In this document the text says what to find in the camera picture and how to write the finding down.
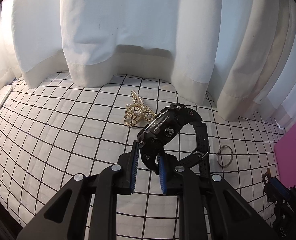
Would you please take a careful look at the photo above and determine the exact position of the black digital wristwatch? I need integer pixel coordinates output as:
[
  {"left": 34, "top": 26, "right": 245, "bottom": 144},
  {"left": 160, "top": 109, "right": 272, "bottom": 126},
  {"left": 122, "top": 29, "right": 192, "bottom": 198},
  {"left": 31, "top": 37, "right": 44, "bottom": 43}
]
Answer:
[{"left": 137, "top": 103, "right": 210, "bottom": 183}]

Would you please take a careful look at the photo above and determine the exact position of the pearl gold hair claw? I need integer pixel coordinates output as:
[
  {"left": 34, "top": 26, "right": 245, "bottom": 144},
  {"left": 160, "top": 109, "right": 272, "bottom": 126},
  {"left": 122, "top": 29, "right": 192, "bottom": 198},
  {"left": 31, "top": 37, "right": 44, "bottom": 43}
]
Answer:
[{"left": 123, "top": 90, "right": 157, "bottom": 127}]

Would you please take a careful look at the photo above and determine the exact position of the purple plastic basket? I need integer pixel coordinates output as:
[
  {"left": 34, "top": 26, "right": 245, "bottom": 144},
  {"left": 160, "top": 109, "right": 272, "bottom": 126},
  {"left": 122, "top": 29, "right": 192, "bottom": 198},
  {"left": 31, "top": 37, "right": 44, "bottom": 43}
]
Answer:
[{"left": 274, "top": 123, "right": 296, "bottom": 187}]

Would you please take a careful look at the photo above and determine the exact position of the white black grid tablecloth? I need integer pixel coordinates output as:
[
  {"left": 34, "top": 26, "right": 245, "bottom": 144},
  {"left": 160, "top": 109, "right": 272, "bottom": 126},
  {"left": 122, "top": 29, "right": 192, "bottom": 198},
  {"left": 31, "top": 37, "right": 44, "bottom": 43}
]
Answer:
[{"left": 0, "top": 71, "right": 285, "bottom": 238}]

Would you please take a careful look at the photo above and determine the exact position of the white remote control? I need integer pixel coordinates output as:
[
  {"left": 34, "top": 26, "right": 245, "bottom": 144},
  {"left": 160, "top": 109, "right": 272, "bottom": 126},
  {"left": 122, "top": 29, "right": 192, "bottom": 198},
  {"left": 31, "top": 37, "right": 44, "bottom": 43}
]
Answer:
[{"left": 0, "top": 85, "right": 13, "bottom": 109}]

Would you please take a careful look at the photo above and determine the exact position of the white curtain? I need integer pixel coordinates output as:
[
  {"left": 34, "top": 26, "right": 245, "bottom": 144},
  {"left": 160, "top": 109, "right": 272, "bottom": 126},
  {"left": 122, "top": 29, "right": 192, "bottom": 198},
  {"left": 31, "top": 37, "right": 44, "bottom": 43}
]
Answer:
[{"left": 0, "top": 0, "right": 296, "bottom": 127}]

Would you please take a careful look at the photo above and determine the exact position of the silver double ring bangle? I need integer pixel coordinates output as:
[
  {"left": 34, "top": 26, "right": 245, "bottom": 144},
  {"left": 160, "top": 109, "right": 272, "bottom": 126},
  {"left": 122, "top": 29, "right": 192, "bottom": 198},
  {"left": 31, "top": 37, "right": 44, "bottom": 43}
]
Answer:
[{"left": 216, "top": 145, "right": 234, "bottom": 168}]

